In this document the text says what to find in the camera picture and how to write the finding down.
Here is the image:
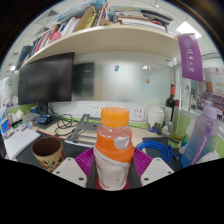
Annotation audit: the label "orange-capped drink bottle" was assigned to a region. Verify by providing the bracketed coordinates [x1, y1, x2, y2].
[93, 106, 135, 192]

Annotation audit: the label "blue electronic box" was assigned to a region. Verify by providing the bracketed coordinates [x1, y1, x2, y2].
[37, 114, 53, 125]

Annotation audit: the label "blue tissue box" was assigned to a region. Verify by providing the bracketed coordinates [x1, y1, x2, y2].
[0, 106, 13, 138]

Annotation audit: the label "flat round red coaster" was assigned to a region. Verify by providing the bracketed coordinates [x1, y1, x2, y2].
[94, 178, 130, 192]

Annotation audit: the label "ceiling light panels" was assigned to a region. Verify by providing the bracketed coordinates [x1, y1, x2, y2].
[9, 20, 203, 72]

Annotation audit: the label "group photo poster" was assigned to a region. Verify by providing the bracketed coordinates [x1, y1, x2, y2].
[196, 68, 224, 116]

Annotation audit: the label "black red-edged desk mat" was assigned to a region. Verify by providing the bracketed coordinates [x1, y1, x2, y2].
[14, 129, 98, 171]

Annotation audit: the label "white ceramic jar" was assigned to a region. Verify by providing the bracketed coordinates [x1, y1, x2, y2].
[146, 106, 166, 134]

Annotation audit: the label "blue coiled cable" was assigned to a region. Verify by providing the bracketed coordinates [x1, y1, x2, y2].
[135, 139, 179, 164]

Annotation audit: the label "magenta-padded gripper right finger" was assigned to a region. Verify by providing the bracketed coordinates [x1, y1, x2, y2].
[128, 146, 175, 190]

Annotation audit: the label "clear plastic box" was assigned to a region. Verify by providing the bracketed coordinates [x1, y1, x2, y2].
[23, 112, 41, 127]

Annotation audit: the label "black computer monitor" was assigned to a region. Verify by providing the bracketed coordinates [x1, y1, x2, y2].
[17, 51, 76, 106]

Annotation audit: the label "silver laptop stand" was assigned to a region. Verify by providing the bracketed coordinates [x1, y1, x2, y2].
[64, 113, 103, 148]

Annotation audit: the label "purple hanging banner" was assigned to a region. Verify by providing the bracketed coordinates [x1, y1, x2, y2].
[177, 33, 204, 83]

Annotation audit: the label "green tissue pack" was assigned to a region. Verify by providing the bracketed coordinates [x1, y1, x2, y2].
[6, 109, 24, 129]

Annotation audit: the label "black cable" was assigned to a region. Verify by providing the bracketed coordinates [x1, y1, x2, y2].
[48, 103, 81, 138]

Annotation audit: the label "floral paper cup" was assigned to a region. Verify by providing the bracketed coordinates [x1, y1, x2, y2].
[31, 136, 65, 173]

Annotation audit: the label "white crumpled tissue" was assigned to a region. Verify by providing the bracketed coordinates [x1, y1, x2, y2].
[196, 148, 221, 164]

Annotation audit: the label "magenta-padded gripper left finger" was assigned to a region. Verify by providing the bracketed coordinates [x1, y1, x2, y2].
[52, 146, 98, 190]

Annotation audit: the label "white paper notebook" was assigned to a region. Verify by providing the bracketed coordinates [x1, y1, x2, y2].
[2, 127, 42, 161]

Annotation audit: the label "purple water bottle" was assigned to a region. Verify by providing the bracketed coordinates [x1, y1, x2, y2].
[180, 100, 220, 169]

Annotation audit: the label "glass vase with green stems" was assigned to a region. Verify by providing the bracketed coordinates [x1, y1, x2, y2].
[167, 108, 188, 149]

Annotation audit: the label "white wall outlet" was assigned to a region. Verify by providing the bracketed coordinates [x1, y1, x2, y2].
[91, 104, 107, 118]
[130, 105, 146, 122]

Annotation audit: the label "dark wine bottle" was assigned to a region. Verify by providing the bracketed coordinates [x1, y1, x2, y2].
[164, 83, 177, 124]

